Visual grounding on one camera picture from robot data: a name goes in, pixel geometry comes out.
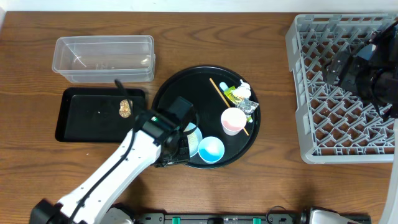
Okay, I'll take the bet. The white light-blue bowl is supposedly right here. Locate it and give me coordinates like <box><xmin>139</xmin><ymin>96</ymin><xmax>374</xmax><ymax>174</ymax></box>
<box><xmin>184</xmin><ymin>123</ymin><xmax>203</xmax><ymax>157</ymax></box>

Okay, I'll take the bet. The brown food scrap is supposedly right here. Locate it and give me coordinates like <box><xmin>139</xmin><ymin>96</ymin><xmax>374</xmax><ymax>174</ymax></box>
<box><xmin>119</xmin><ymin>99</ymin><xmax>132</xmax><ymax>118</ymax></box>

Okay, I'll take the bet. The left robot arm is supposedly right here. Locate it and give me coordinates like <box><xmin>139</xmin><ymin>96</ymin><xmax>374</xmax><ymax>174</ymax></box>
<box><xmin>29</xmin><ymin>109</ymin><xmax>200</xmax><ymax>223</ymax></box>

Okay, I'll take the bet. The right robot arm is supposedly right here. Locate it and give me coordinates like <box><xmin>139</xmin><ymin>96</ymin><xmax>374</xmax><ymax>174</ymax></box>
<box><xmin>322</xmin><ymin>22</ymin><xmax>397</xmax><ymax>139</ymax></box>

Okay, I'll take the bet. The grey dishwasher rack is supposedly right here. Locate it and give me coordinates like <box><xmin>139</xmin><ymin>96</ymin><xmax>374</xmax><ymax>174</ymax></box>
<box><xmin>285</xmin><ymin>12</ymin><xmax>397</xmax><ymax>164</ymax></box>

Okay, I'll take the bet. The small blue cup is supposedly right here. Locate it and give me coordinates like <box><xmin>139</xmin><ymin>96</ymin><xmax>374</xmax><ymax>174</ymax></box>
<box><xmin>198</xmin><ymin>136</ymin><xmax>225</xmax><ymax>164</ymax></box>

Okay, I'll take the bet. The pink cup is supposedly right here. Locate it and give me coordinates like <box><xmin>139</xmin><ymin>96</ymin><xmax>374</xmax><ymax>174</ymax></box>
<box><xmin>221</xmin><ymin>108</ymin><xmax>247</xmax><ymax>136</ymax></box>

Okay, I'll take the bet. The round black serving tray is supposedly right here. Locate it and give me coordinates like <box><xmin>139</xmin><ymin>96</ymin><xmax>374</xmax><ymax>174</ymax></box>
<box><xmin>152</xmin><ymin>65</ymin><xmax>261</xmax><ymax>169</ymax></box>

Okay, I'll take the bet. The green yellow wrapper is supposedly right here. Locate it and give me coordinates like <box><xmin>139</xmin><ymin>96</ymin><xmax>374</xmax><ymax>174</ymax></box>
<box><xmin>223</xmin><ymin>86</ymin><xmax>243</xmax><ymax>105</ymax></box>

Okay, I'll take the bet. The wooden chopstick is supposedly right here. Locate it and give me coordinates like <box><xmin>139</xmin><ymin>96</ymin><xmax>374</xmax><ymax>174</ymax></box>
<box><xmin>209</xmin><ymin>78</ymin><xmax>249</xmax><ymax>136</ymax></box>

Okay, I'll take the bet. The light blue plastic spoon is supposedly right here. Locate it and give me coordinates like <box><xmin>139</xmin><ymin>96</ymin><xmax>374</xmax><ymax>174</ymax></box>
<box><xmin>219</xmin><ymin>82</ymin><xmax>229</xmax><ymax>91</ymax></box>

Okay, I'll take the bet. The crumpled foil wrapper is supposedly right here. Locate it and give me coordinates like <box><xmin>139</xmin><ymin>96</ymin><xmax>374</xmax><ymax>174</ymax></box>
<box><xmin>236</xmin><ymin>98</ymin><xmax>259</xmax><ymax>115</ymax></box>

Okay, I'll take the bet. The crumpled white tissue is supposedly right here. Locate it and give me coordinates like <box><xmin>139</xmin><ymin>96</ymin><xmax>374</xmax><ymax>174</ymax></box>
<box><xmin>232</xmin><ymin>79</ymin><xmax>251</xmax><ymax>99</ymax></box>

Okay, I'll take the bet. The black rectangular tray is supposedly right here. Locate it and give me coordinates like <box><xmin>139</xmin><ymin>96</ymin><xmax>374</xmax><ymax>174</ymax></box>
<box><xmin>55</xmin><ymin>87</ymin><xmax>146</xmax><ymax>142</ymax></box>

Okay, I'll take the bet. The clear plastic bin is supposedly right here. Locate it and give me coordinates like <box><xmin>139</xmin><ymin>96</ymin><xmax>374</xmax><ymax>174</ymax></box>
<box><xmin>52</xmin><ymin>35</ymin><xmax>155</xmax><ymax>83</ymax></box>

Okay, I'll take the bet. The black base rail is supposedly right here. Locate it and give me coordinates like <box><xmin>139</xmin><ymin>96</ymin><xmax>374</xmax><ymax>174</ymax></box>
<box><xmin>134</xmin><ymin>212</ymin><xmax>303</xmax><ymax>224</ymax></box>

